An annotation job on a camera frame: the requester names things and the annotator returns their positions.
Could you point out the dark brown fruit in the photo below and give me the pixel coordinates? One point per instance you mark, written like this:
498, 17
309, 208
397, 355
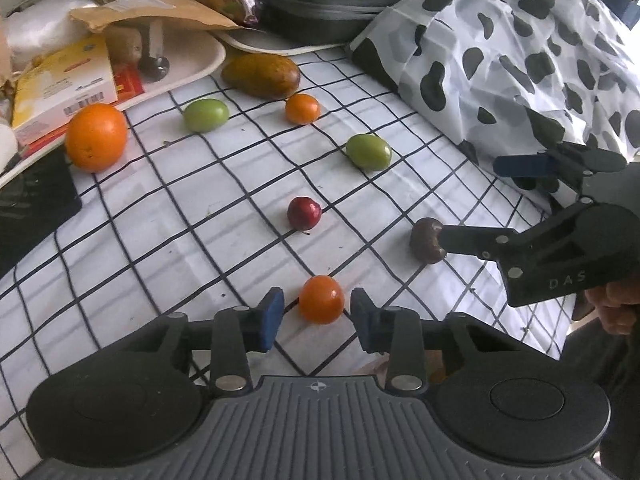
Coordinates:
424, 242

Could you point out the white flat tray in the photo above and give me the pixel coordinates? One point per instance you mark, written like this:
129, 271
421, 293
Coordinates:
280, 46

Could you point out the brown green mango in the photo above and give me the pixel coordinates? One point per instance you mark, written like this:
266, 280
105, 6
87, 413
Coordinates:
260, 76

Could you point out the white plastic bag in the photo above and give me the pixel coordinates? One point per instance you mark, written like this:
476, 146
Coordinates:
40, 30

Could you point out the checked white tablecloth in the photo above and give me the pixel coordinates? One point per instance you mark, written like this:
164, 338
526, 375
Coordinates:
200, 220

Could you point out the small orange tomato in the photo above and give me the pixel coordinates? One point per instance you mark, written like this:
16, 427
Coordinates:
321, 300

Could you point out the small orange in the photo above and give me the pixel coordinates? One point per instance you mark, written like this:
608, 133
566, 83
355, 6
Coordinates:
302, 109

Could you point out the large orange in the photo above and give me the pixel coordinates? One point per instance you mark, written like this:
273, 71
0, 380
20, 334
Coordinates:
95, 137

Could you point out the black white stopper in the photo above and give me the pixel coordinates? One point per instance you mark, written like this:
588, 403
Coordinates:
154, 62

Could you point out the red packet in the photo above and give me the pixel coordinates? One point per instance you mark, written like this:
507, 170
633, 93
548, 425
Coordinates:
127, 80

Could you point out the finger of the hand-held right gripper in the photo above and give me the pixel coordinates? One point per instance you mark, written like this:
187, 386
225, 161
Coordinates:
520, 165
470, 240

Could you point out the cream plastic tray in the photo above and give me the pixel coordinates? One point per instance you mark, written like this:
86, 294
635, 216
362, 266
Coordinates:
190, 60

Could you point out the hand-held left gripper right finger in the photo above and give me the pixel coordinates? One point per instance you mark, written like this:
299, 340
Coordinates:
362, 317

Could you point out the black zip case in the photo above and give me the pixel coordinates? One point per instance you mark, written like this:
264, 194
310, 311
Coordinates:
325, 5

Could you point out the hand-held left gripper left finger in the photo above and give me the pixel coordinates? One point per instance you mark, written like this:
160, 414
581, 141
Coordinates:
270, 317

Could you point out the dark clothing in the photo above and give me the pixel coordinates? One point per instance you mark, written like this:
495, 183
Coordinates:
605, 400

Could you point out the cork stopper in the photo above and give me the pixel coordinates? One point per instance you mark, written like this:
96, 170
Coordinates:
124, 45

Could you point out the green fruit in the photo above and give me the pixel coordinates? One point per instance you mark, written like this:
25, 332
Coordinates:
206, 115
369, 151

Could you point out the yellow white box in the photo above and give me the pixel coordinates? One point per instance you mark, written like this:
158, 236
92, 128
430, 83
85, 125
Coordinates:
60, 85

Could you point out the cow print cloth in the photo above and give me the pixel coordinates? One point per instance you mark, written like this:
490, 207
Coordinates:
500, 50

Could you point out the brown paper envelope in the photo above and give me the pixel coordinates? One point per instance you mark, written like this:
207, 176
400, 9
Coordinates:
150, 10

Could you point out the dark red fruit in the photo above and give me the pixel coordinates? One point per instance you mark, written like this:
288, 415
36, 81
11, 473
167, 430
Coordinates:
303, 212

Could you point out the person's right hand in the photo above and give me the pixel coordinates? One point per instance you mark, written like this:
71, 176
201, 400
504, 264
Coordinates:
616, 310

